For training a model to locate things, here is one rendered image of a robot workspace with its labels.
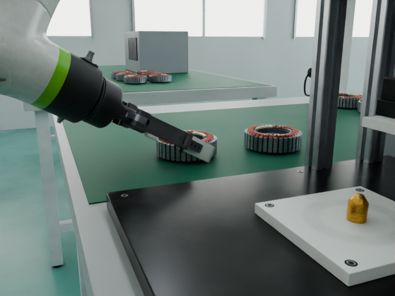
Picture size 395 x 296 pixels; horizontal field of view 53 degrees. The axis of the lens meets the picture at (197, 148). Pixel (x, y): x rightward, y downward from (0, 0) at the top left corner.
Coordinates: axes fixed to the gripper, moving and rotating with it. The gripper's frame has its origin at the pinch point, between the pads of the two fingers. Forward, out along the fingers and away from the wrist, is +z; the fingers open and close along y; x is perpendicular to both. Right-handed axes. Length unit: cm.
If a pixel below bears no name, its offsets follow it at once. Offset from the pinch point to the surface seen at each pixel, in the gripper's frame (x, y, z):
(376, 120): -8.1, -37.9, -7.7
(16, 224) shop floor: 69, 157, 35
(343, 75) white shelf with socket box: -48, 26, 70
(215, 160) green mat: 0.6, -5.8, 3.3
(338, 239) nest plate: 4.2, -39.9, -9.3
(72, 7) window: -104, 392, 75
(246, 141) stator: -5.6, -3.8, 10.5
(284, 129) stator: -11.2, -5.6, 17.2
